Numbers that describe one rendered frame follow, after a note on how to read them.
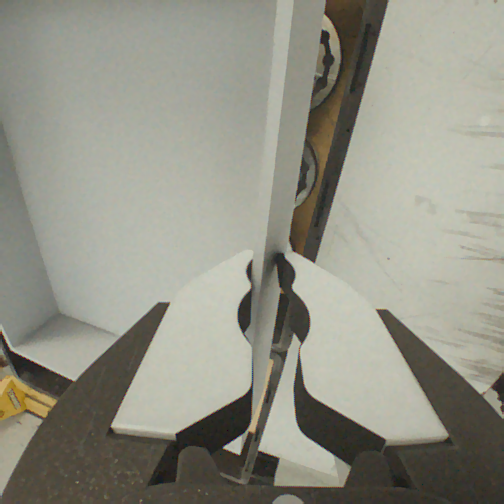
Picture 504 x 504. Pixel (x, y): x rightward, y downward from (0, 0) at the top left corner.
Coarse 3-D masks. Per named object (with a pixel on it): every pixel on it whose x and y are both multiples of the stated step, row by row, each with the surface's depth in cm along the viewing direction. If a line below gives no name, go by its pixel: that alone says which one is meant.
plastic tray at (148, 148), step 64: (0, 0) 14; (64, 0) 13; (128, 0) 12; (192, 0) 11; (256, 0) 11; (320, 0) 10; (0, 64) 16; (64, 64) 15; (128, 64) 14; (192, 64) 13; (256, 64) 12; (0, 128) 18; (64, 128) 17; (128, 128) 15; (192, 128) 14; (256, 128) 13; (0, 192) 19; (64, 192) 19; (128, 192) 17; (192, 192) 16; (256, 192) 14; (0, 256) 20; (64, 256) 22; (128, 256) 20; (192, 256) 18; (256, 256) 11; (0, 320) 21; (64, 320) 25; (128, 320) 23; (256, 320) 12; (256, 384) 17
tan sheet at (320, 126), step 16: (336, 0) 27; (352, 0) 26; (336, 16) 27; (352, 16) 27; (352, 32) 28; (352, 48) 28; (336, 96) 31; (320, 112) 32; (336, 112) 31; (320, 128) 33; (320, 144) 33; (320, 160) 34; (320, 176) 35; (304, 208) 37; (304, 224) 38; (304, 240) 39
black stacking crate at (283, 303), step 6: (282, 294) 45; (282, 300) 43; (288, 300) 44; (282, 306) 42; (282, 312) 41; (276, 318) 40; (282, 318) 40; (276, 324) 39; (282, 324) 39; (276, 330) 38; (276, 336) 37
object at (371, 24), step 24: (384, 0) 19; (360, 48) 21; (360, 72) 21; (360, 96) 22; (336, 144) 24; (336, 168) 25; (312, 216) 27; (312, 240) 28; (288, 312) 33; (288, 336) 35
